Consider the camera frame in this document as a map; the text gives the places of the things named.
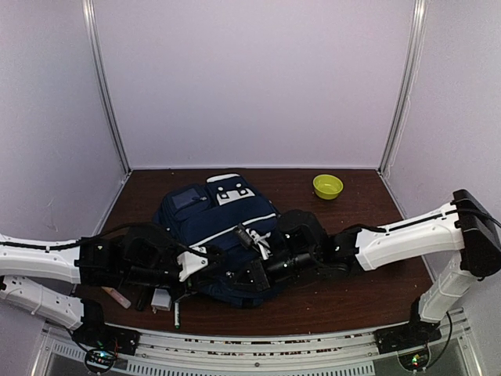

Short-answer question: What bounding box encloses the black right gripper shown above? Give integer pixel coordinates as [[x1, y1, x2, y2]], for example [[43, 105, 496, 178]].
[[228, 248, 319, 294]]

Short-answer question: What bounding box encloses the navy blue student backpack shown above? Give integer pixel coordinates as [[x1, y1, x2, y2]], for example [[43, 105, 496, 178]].
[[153, 173, 286, 308]]

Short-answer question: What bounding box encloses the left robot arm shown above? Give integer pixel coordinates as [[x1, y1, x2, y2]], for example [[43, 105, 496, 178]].
[[1, 222, 225, 348]]

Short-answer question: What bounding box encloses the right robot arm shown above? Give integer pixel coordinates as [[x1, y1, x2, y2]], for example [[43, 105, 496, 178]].
[[222, 190, 500, 346]]

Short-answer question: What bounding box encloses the white power adapter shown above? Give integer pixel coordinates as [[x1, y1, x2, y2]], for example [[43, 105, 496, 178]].
[[150, 289, 172, 313]]

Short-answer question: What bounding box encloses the blue cap marker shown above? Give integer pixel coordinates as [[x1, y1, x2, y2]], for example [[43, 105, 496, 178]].
[[135, 287, 154, 312]]

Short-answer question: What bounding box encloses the beige highlighter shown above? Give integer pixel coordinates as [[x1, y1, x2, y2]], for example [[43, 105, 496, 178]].
[[102, 287, 131, 309]]

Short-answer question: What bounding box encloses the lime green bowl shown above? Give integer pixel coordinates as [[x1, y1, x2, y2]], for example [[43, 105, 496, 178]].
[[312, 174, 344, 201]]

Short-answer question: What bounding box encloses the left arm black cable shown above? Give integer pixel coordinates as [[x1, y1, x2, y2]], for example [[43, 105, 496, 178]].
[[0, 222, 228, 271]]

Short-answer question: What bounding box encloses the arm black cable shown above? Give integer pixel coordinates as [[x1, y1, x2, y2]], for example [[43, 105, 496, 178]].
[[344, 207, 501, 236], [0, 222, 228, 271]]

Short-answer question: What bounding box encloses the aluminium front rail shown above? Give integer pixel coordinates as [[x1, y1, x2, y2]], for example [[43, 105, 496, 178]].
[[33, 307, 482, 376]]

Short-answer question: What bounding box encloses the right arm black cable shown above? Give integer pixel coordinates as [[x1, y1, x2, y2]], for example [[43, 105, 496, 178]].
[[344, 207, 501, 236]]

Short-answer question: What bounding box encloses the aluminium frame post left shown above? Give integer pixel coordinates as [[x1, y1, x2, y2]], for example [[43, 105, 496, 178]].
[[81, 0, 132, 175]]

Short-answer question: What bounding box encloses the aluminium frame post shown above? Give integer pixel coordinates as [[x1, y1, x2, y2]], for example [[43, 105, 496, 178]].
[[81, 0, 132, 175], [378, 0, 428, 179]]

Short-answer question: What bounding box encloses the aluminium frame post right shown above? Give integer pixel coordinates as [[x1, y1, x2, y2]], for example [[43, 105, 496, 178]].
[[378, 0, 428, 179]]

